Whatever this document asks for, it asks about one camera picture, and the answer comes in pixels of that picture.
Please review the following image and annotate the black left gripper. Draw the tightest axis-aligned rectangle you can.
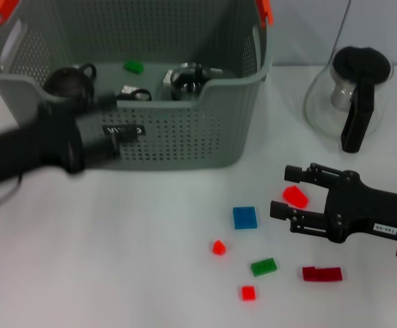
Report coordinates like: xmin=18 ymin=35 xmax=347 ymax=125
xmin=0 ymin=91 xmax=141 ymax=187

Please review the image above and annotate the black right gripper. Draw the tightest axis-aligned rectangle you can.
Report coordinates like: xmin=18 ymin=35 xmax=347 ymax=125
xmin=269 ymin=163 xmax=397 ymax=245

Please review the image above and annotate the glass teacup with black sleeve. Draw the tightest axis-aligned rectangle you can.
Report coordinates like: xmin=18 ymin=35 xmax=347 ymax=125
xmin=115 ymin=87 xmax=152 ymax=102
xmin=169 ymin=62 xmax=208 ymax=102
xmin=203 ymin=67 xmax=224 ymax=80

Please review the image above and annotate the green toy brick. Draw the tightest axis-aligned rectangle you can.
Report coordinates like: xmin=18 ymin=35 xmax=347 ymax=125
xmin=123 ymin=59 xmax=145 ymax=74
xmin=250 ymin=257 xmax=277 ymax=277

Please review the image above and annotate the orange-red square brick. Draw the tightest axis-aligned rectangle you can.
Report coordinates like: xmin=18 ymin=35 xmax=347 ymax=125
xmin=241 ymin=285 xmax=257 ymax=302

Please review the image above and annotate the grey perforated storage bin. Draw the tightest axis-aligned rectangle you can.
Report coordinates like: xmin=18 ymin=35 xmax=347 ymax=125
xmin=0 ymin=0 xmax=274 ymax=172

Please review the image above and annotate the orange-red sloped toy brick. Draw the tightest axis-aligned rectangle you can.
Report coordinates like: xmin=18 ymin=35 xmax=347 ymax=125
xmin=282 ymin=186 xmax=310 ymax=209

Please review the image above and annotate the black clay teapot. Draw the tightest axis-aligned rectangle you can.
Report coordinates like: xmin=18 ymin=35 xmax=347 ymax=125
xmin=43 ymin=62 xmax=98 ymax=102

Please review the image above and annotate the blue toy brick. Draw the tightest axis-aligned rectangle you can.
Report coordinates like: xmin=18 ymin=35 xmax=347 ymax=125
xmin=232 ymin=206 xmax=258 ymax=230

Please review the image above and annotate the dark red toy brick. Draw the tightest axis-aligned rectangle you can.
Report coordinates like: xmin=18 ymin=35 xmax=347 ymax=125
xmin=301 ymin=265 xmax=343 ymax=283

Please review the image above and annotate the orange clamp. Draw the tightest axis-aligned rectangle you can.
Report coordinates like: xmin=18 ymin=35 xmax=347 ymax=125
xmin=255 ymin=0 xmax=274 ymax=28
xmin=0 ymin=0 xmax=18 ymax=25

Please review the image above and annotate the glass pitcher with black handle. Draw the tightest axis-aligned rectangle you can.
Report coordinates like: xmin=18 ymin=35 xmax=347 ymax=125
xmin=302 ymin=45 xmax=394 ymax=154

